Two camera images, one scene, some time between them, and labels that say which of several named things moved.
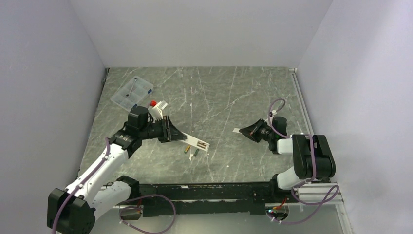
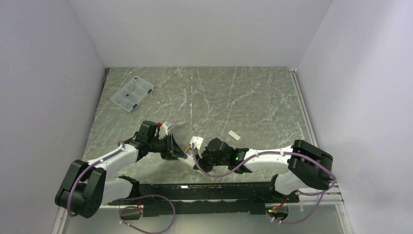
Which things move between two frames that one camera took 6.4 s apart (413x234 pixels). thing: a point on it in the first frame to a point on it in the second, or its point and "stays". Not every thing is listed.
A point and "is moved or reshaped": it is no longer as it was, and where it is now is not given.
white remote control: [196, 143] is moved or reshaped
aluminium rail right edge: [295, 74] stays
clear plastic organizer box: [132, 93] stays
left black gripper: [169, 132] to [172, 150]
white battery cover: [236, 130] is moved or reshaped
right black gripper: [250, 132] to [201, 162]
